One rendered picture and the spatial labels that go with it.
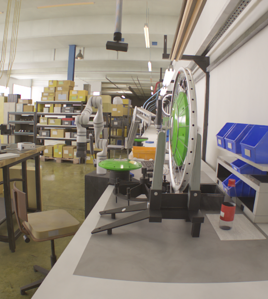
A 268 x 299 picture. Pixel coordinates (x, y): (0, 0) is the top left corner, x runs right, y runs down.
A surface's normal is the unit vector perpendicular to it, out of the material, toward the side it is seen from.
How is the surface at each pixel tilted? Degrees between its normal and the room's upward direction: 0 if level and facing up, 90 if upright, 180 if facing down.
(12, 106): 90
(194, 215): 0
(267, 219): 90
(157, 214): 0
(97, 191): 90
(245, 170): 94
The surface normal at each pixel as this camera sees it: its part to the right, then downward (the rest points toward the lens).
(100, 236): 0.04, -0.99
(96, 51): -0.11, 0.10
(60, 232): 0.60, 0.11
